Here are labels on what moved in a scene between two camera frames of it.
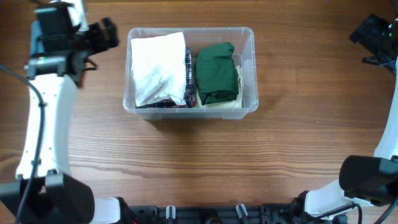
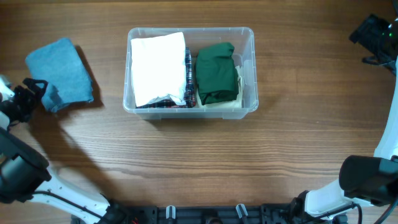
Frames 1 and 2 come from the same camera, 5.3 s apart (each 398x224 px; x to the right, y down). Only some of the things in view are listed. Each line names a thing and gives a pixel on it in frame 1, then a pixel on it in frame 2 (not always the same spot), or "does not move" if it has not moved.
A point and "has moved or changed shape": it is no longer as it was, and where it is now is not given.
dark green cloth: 216,75 does not move
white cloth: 158,68 does not move
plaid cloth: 189,96 does not move
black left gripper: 101,43 -> 30,99
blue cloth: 37,47 has moved or changed shape
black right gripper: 367,32 does not move
